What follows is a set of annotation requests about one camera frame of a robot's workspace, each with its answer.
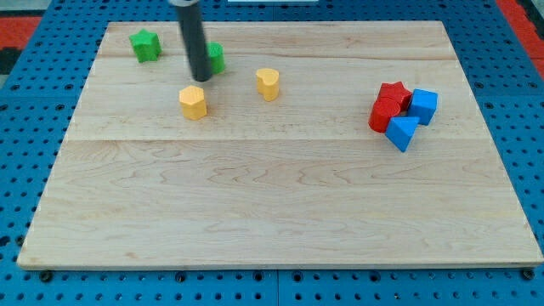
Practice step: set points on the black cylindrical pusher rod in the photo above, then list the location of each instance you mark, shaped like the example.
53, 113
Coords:
192, 32

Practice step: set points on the green star block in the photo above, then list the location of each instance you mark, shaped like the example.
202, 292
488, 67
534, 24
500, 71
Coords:
146, 45

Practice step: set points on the red star block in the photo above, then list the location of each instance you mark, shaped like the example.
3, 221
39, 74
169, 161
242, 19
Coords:
397, 92

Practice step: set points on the green cylinder block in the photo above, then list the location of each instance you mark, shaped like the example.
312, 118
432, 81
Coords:
216, 55

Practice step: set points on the yellow hexagon block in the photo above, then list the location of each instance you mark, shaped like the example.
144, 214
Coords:
193, 102

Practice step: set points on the yellow heart block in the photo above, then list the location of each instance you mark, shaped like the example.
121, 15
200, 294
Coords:
268, 83

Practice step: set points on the light wooden board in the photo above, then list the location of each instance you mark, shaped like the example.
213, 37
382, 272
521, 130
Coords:
300, 182

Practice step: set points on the red cylinder block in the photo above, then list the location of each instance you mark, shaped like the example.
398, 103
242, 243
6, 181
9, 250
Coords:
382, 111

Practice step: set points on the blue triangle block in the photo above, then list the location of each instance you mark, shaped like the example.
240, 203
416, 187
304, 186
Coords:
400, 131

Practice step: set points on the blue cube block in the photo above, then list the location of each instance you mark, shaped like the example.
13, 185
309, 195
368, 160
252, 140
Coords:
423, 105

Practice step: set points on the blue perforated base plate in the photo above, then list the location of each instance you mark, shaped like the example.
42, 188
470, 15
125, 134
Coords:
41, 93

